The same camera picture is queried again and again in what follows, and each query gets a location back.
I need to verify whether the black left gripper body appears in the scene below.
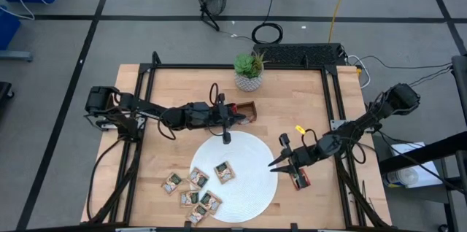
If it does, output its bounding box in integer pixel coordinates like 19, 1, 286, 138
188, 93, 232, 144

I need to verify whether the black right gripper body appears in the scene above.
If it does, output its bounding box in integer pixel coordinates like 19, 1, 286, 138
279, 133, 322, 190

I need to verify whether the wooden three-compartment tray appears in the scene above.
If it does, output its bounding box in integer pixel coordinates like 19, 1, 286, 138
236, 101, 258, 125

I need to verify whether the succulent in patterned grey pot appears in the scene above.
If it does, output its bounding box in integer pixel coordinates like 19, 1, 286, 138
233, 51, 270, 93

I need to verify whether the white round woven placemat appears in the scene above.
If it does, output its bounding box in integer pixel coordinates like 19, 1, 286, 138
189, 131, 279, 223

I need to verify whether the black metal stand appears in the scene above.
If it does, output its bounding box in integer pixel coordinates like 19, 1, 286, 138
378, 55, 467, 232

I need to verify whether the white box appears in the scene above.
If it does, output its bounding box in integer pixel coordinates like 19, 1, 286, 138
382, 142, 443, 189

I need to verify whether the blue cart with grey base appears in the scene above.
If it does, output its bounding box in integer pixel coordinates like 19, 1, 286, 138
0, 5, 34, 62

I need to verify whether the black cable bundle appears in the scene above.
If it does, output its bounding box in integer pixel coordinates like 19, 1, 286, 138
329, 140, 390, 229
86, 139, 144, 225

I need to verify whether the black coiled cable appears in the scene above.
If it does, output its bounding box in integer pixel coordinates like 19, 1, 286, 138
250, 0, 285, 46

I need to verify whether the white cable loop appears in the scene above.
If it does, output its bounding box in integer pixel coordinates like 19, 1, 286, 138
348, 55, 371, 90

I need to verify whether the yellow cable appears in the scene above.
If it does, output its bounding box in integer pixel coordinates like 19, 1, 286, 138
327, 0, 355, 44

